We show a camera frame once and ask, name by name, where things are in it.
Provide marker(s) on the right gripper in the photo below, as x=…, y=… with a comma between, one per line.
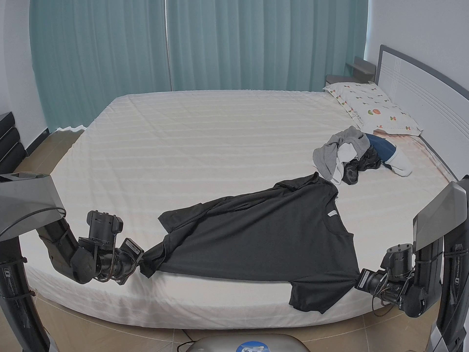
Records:
x=364, y=280

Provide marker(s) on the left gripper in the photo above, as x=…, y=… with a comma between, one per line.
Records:
x=132, y=249

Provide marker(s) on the black T-shirt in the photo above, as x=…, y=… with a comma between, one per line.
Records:
x=263, y=233

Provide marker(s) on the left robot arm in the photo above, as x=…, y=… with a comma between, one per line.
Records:
x=29, y=196

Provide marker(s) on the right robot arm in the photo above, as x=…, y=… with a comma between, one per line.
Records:
x=439, y=215

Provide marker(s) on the bed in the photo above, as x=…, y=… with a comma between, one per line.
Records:
x=201, y=152

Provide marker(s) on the pile of clothes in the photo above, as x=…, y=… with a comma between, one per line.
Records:
x=329, y=156

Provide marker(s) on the black chest of drawers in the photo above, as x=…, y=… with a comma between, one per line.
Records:
x=11, y=141

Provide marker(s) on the white printed pillow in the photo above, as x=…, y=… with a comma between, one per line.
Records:
x=373, y=108

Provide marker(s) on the blue-green curtain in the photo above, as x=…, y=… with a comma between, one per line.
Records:
x=263, y=31
x=102, y=50

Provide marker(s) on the grey bedside table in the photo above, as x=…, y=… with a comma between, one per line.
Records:
x=361, y=68

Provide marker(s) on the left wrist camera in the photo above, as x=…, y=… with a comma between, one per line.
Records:
x=104, y=227

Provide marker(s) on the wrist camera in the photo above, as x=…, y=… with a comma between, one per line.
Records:
x=399, y=260
x=104, y=227

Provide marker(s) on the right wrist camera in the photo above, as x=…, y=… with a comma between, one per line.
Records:
x=399, y=260

